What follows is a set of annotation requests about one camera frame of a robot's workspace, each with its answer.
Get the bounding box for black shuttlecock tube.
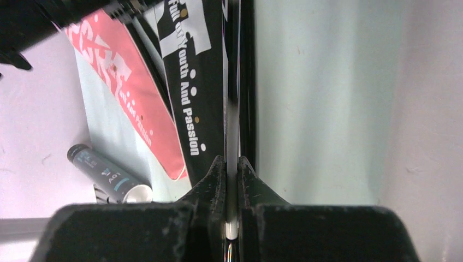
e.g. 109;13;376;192
67;144;153;203

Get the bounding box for black racket cover bag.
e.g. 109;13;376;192
154;1;253;240

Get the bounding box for pink racket cover bag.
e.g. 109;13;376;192
65;11;188;181

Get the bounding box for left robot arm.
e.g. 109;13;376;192
1;0;159;70

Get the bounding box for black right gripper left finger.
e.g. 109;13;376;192
31;156;226;261

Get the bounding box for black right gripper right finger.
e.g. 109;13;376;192
237;157;419;261

